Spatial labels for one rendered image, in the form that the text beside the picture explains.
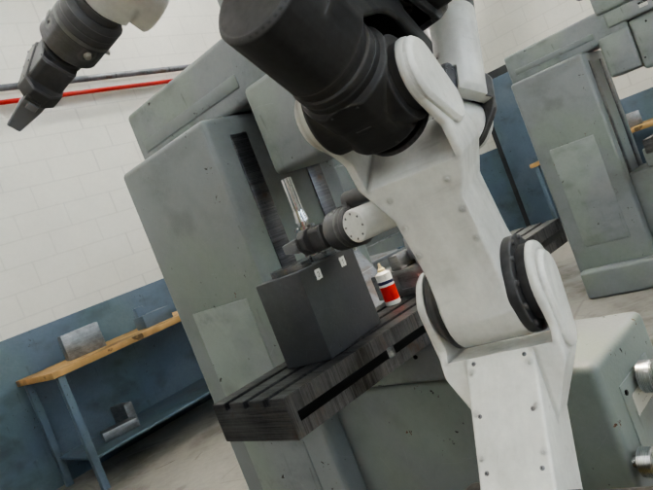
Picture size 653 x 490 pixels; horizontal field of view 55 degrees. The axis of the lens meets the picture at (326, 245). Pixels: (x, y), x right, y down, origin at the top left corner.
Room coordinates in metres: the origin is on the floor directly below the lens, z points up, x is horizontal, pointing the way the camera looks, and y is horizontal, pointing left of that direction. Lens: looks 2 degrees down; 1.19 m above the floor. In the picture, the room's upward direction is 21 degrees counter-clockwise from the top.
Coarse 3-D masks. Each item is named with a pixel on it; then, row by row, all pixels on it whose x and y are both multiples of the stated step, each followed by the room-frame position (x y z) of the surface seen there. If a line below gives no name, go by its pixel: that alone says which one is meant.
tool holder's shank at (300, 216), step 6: (282, 180) 1.40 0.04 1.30; (288, 180) 1.40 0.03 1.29; (288, 186) 1.40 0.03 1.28; (288, 192) 1.40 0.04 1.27; (294, 192) 1.40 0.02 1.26; (288, 198) 1.40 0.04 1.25; (294, 198) 1.40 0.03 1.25; (294, 204) 1.40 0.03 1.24; (300, 204) 1.40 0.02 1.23; (294, 210) 1.40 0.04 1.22; (300, 210) 1.40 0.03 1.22; (294, 216) 1.40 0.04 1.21; (300, 216) 1.39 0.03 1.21; (306, 216) 1.40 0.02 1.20; (300, 222) 1.40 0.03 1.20; (306, 222) 1.40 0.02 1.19
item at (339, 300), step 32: (320, 256) 1.36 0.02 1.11; (352, 256) 1.41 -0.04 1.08; (288, 288) 1.26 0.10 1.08; (320, 288) 1.28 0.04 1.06; (352, 288) 1.37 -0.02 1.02; (288, 320) 1.28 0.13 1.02; (320, 320) 1.25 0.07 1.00; (352, 320) 1.33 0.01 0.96; (288, 352) 1.30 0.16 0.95; (320, 352) 1.25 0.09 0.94
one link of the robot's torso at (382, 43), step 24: (384, 48) 0.73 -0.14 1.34; (384, 72) 0.72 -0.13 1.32; (360, 96) 0.72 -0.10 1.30; (384, 96) 0.73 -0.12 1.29; (408, 96) 0.74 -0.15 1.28; (312, 120) 0.79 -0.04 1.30; (336, 120) 0.75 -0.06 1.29; (360, 120) 0.75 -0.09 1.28; (384, 120) 0.75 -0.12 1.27; (408, 120) 0.76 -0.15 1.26; (336, 144) 0.80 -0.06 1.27; (360, 144) 0.79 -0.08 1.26; (384, 144) 0.79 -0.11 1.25
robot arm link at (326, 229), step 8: (336, 208) 1.29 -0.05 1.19; (328, 216) 1.29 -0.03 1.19; (320, 224) 1.36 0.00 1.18; (328, 224) 1.28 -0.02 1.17; (304, 232) 1.33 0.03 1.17; (312, 232) 1.32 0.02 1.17; (320, 232) 1.31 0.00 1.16; (328, 232) 1.28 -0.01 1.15; (296, 240) 1.34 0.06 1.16; (304, 240) 1.33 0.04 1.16; (312, 240) 1.33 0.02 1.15; (320, 240) 1.31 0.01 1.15; (328, 240) 1.29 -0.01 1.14; (336, 240) 1.27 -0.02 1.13; (304, 248) 1.33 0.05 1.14; (312, 248) 1.34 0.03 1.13; (320, 248) 1.32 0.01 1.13; (336, 248) 1.30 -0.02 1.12; (344, 248) 1.29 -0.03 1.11
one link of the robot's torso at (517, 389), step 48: (432, 336) 0.94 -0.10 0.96; (528, 336) 0.93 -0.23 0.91; (576, 336) 0.88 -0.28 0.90; (480, 384) 0.89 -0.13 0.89; (528, 384) 0.84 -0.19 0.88; (480, 432) 0.86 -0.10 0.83; (528, 432) 0.82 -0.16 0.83; (480, 480) 0.83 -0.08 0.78; (528, 480) 0.79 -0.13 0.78; (576, 480) 0.84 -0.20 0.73
